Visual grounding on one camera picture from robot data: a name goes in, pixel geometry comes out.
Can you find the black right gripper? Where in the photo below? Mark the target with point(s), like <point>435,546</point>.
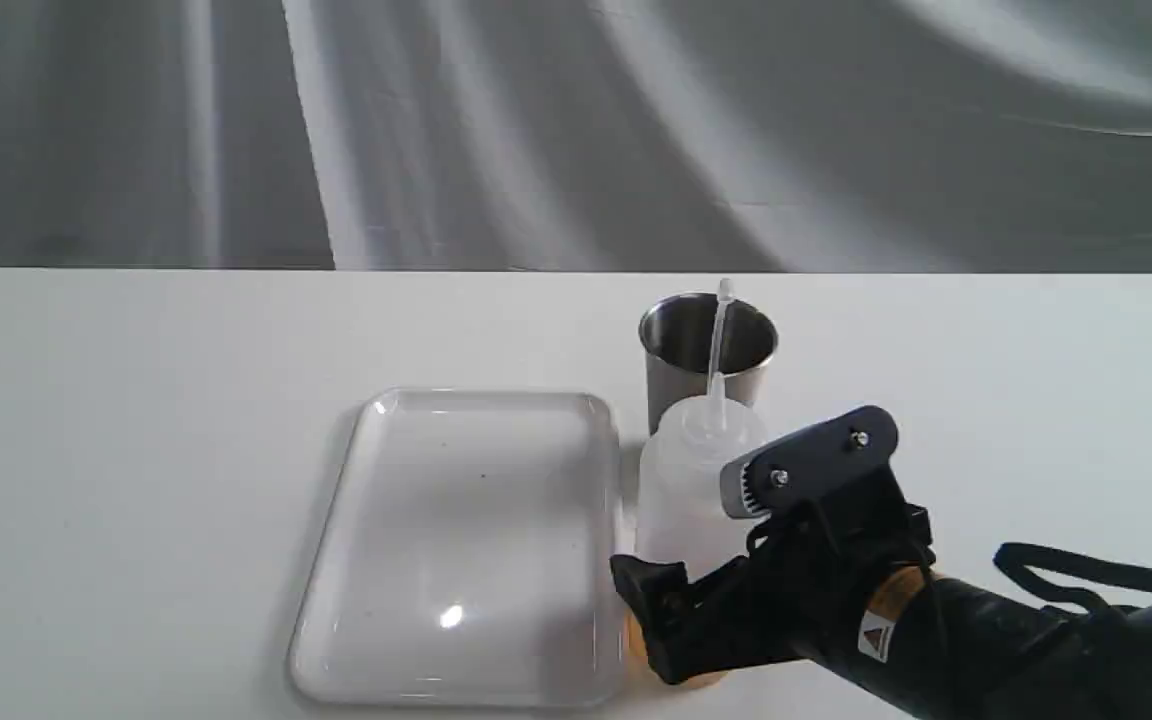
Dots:
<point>826,578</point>

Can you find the translucent squeeze bottle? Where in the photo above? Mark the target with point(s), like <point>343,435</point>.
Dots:
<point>679,514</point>

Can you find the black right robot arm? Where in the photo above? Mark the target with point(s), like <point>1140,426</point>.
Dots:
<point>963,652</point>

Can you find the stainless steel cup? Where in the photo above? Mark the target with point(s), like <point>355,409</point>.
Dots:
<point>676,333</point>

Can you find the white plastic tray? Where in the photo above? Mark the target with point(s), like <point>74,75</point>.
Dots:
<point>464,560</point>

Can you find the grey fabric backdrop curtain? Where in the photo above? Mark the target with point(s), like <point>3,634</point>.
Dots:
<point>578,136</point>

